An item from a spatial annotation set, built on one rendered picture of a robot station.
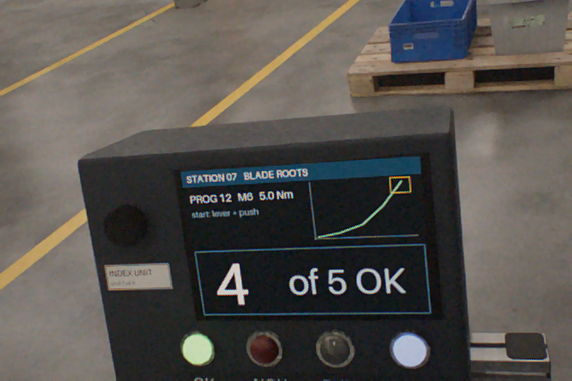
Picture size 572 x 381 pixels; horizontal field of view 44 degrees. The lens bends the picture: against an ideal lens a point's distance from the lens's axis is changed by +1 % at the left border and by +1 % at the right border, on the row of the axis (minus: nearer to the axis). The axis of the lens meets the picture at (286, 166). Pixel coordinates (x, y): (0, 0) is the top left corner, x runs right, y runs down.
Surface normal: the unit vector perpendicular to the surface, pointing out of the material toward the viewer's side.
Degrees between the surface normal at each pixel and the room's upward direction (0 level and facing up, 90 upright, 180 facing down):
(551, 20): 96
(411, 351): 72
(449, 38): 90
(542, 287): 0
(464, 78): 90
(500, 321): 0
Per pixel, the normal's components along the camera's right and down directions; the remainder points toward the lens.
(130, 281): -0.24, 0.23
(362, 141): -0.26, -0.16
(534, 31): -0.31, 0.56
